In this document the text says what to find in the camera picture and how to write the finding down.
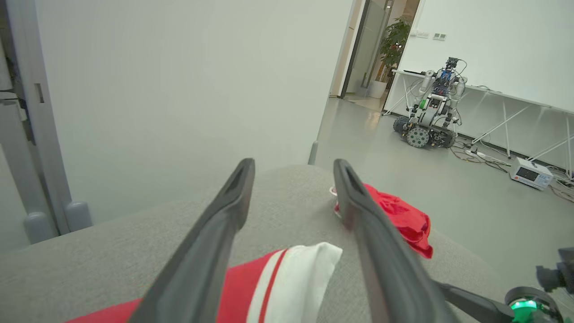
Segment red shorts with white stripe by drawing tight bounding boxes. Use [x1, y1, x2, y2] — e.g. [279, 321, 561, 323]
[330, 183, 434, 259]

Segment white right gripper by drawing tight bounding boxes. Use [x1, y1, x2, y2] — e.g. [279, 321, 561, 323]
[433, 280, 563, 323]

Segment grey partition post with feet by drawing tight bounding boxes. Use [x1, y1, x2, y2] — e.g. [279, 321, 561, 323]
[4, 0, 93, 245]

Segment white plant pot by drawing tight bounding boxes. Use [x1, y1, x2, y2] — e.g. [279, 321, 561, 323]
[368, 80, 388, 99]

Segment black floor cable bundle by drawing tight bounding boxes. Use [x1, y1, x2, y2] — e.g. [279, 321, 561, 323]
[450, 139, 512, 173]

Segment long white table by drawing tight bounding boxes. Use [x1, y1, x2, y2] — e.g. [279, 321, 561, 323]
[383, 69, 574, 178]

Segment wheeled white grey robot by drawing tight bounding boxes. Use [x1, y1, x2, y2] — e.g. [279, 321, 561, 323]
[393, 57, 468, 149]

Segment white box device with screen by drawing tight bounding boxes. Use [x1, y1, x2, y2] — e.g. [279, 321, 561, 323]
[509, 157, 554, 191]

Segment white power strip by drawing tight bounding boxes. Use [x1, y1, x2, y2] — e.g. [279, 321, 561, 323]
[465, 149, 496, 163]

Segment red Bulls jersey white trim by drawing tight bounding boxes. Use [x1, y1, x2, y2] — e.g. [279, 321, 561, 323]
[65, 242, 344, 323]

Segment dark framed glass door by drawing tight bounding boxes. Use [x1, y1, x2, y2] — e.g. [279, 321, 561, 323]
[339, 0, 395, 99]

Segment green potted plant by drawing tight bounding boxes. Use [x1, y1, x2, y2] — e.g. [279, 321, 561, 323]
[379, 16, 413, 83]

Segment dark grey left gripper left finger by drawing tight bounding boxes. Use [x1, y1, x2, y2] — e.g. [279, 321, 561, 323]
[128, 157, 256, 323]

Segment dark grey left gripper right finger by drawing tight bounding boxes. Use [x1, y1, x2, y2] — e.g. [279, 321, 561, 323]
[333, 158, 459, 323]

